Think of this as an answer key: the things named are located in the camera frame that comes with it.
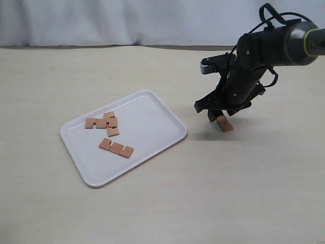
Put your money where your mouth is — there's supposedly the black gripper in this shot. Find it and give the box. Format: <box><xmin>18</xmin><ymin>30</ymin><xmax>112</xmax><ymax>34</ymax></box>
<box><xmin>194</xmin><ymin>66</ymin><xmax>266</xmax><ymax>122</ymax></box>

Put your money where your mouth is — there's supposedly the wooden notched piece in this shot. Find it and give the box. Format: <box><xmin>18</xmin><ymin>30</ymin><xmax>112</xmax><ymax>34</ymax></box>
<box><xmin>85</xmin><ymin>118</ymin><xmax>107</xmax><ymax>129</ymax></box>
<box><xmin>104</xmin><ymin>111</ymin><xmax>119</xmax><ymax>137</ymax></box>
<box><xmin>217</xmin><ymin>116</ymin><xmax>234</xmax><ymax>132</ymax></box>
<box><xmin>99</xmin><ymin>138</ymin><xmax>134</xmax><ymax>159</ymax></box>

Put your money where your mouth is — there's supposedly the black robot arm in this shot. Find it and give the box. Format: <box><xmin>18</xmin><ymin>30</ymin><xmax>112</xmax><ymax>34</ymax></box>
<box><xmin>194</xmin><ymin>21</ymin><xmax>324</xmax><ymax>121</ymax></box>

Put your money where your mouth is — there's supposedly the white plastic tray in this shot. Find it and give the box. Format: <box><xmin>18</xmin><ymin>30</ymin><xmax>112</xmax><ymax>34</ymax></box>
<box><xmin>60</xmin><ymin>90</ymin><xmax>187</xmax><ymax>188</ymax></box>

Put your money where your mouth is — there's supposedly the white backdrop cloth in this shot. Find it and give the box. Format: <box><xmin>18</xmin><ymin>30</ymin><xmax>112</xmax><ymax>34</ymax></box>
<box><xmin>0</xmin><ymin>0</ymin><xmax>325</xmax><ymax>49</ymax></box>

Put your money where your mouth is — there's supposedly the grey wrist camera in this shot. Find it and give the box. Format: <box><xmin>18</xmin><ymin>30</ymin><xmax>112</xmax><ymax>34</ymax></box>
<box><xmin>200</xmin><ymin>52</ymin><xmax>236</xmax><ymax>75</ymax></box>

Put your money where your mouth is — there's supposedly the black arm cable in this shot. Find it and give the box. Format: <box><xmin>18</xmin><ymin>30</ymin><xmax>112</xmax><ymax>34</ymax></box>
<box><xmin>223</xmin><ymin>3</ymin><xmax>310</xmax><ymax>88</ymax></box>

